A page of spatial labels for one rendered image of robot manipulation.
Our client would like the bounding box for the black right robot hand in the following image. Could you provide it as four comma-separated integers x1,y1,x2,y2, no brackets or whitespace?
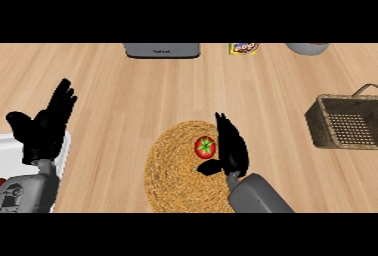
196,111,251,177

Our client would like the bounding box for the grey appliance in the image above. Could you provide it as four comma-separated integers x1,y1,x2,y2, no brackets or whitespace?
123,43,202,60

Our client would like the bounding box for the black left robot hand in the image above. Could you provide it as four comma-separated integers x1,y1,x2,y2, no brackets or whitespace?
4,78,80,166

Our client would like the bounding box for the red tomato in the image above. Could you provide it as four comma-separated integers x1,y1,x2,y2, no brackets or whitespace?
193,135,219,160

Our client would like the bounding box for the round woven straw placemat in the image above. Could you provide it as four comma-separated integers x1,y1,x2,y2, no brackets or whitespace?
143,120,236,214

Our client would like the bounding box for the yellow snack box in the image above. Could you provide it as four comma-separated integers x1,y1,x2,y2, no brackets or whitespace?
227,43,261,56

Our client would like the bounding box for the grey bowl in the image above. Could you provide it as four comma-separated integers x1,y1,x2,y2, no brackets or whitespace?
284,43,332,57

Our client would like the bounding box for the brown wicker basket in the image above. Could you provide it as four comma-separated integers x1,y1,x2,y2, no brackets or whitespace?
303,83,378,150

